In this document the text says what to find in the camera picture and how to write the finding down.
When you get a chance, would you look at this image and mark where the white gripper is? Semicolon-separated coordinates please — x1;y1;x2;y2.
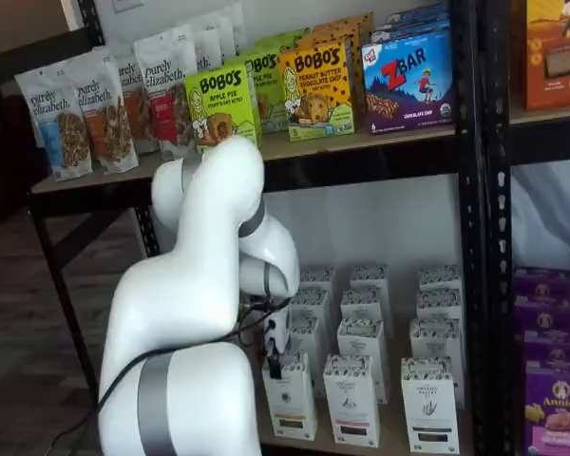
263;303;294;382

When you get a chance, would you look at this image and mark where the white box yellow strip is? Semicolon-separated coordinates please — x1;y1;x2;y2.
261;351;319;429
287;314;327;399

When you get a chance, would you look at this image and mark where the white floral pantry box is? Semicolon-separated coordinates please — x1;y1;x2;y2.
292;286;334;353
339;286;391;334
408;316;466;410
415;286;464;323
349;264;390;294
417;265;462;293
297;265;338;296

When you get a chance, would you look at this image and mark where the white box pink strip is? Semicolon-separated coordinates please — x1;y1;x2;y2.
322;353;382;446
336;314;391;406

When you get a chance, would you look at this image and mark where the white box grey strip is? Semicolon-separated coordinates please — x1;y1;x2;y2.
400;355;462;454

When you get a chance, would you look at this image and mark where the black metal shelf rack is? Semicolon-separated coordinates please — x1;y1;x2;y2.
478;0;570;456
0;0;488;456

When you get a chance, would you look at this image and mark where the purple Annie's box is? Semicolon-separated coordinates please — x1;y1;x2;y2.
511;267;570;306
523;359;570;456
522;329;570;368
512;297;570;334

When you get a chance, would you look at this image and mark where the green Bobo's apple pie box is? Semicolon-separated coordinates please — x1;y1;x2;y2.
184;63;259;156
253;28;312;55
238;47;290;137

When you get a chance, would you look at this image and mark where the yellow Bobo's peanut butter box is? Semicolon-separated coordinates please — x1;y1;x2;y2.
277;39;356;143
310;23;363;120
331;12;375;113

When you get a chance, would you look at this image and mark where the blue Zbar box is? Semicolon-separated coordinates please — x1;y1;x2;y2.
383;2;453;29
360;29;457;136
370;17;453;45

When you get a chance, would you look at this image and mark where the orange snack box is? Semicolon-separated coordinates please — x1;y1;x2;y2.
523;0;570;112

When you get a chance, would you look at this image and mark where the granola bag red label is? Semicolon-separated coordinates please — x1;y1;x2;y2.
133;26;201;162

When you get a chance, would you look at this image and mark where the granola bag orange label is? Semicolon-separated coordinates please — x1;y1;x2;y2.
72;46;141;175

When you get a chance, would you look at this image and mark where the granola bag brown label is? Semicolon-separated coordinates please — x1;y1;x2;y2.
115;48;154;154

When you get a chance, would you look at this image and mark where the white granola bag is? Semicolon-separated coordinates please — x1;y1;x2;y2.
217;3;246;66
188;12;225;73

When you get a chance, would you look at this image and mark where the granola bag blue label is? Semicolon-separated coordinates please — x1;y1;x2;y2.
14;58;95;183

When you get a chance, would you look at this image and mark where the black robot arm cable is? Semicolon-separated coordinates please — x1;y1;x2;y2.
41;294;294;450

